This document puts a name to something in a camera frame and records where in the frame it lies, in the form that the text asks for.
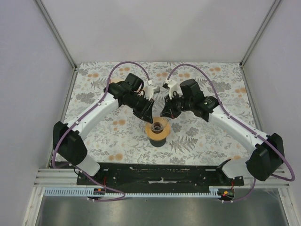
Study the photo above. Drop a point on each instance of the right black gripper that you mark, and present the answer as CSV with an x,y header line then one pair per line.
x,y
169,105

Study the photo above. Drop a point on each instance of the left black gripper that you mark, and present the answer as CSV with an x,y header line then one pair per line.
x,y
146,113

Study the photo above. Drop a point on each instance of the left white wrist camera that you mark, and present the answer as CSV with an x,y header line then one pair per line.
x,y
150,90

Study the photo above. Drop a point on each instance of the floral tablecloth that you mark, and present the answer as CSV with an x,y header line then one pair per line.
x,y
121,137

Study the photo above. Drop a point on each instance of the orange coffee filter box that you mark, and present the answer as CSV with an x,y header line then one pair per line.
x,y
115,80

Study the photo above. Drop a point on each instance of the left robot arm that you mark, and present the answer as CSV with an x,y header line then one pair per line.
x,y
68,137

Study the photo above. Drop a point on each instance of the white slotted cable duct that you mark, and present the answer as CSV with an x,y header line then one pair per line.
x,y
100,192

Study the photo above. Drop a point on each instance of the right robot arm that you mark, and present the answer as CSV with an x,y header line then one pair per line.
x,y
263,160

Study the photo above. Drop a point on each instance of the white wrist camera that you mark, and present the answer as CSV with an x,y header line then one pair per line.
x,y
171,86
150,90

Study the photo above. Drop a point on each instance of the black carafe with red lid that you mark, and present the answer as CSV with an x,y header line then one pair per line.
x,y
157,143

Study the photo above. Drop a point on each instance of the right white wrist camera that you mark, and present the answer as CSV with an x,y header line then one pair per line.
x,y
171,86

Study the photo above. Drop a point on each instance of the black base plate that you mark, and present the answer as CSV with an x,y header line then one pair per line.
x,y
163,178

